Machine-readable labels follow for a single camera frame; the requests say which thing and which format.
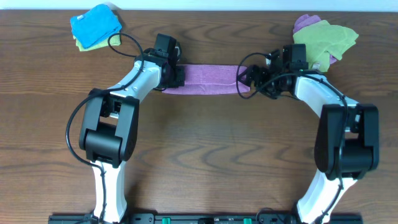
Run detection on purple microfibre cloth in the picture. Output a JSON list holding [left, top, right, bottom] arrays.
[[163, 65, 238, 95]]

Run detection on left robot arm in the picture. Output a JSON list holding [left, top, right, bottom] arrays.
[[79, 34, 185, 223]]

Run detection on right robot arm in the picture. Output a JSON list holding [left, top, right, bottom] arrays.
[[236, 44, 379, 223]]

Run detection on green folded cloth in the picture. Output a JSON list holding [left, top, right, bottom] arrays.
[[73, 35, 121, 52]]

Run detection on green crumpled cloth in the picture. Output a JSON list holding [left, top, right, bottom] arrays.
[[293, 20, 359, 72]]

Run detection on purple crumpled cloth underneath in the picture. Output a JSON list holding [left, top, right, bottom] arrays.
[[292, 14, 337, 65]]

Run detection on blue folded cloth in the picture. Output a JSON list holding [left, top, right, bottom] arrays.
[[70, 4, 122, 49]]

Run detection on left black cable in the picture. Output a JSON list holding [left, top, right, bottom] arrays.
[[65, 32, 146, 223]]

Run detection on black cable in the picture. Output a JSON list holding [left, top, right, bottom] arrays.
[[235, 52, 349, 224], [65, 32, 146, 223]]

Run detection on right black cable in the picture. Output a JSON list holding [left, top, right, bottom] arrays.
[[235, 52, 349, 224]]

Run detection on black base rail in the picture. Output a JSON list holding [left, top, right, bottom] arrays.
[[48, 213, 364, 224]]

